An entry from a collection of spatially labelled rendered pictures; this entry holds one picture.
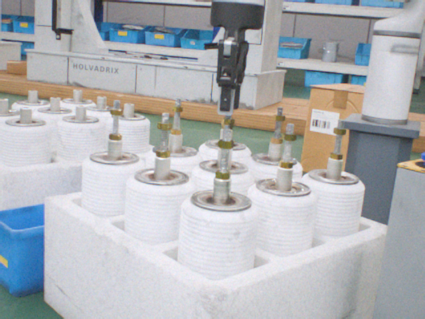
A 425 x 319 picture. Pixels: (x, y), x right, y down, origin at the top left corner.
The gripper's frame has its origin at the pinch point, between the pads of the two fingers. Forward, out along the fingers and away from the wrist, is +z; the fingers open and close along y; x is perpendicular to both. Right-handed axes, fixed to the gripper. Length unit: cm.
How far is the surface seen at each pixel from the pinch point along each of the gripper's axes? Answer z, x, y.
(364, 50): -3, -68, 496
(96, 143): 14.1, 29.7, 24.0
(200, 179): 11.1, 2.8, -3.6
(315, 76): 25, -22, 455
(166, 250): 17.3, 4.1, -16.7
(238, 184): 11.2, -2.9, -3.5
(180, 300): 19.6, 0.3, -24.4
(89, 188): 13.8, 18.7, -6.5
